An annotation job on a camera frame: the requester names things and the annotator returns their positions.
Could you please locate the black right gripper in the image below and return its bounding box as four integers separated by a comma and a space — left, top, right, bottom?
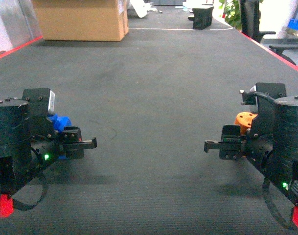
204, 114, 274, 171

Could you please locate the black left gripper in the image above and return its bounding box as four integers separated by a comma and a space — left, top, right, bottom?
28, 115, 97, 169

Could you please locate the blue block part with knob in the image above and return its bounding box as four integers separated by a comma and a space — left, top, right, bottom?
44, 114, 71, 163

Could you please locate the orange cylinder cap 4680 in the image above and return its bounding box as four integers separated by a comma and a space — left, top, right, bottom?
234, 112, 258, 135

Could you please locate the black equipment stack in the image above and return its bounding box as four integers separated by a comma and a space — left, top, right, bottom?
188, 5, 214, 30

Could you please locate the cardboard box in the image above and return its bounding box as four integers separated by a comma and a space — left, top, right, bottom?
32, 0, 129, 42

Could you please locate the black office chair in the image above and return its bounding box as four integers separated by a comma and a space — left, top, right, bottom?
238, 0, 298, 66

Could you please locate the green potted plant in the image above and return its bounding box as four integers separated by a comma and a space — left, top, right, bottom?
219, 0, 242, 30

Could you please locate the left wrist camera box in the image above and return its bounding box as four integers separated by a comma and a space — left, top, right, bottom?
22, 88, 55, 117

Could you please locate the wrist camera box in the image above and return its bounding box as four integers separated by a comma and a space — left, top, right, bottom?
239, 82, 286, 114
22, 88, 55, 117

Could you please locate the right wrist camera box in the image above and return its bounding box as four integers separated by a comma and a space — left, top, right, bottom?
239, 82, 286, 114

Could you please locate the red conveyor side rail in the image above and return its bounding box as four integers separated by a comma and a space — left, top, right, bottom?
241, 33, 298, 72

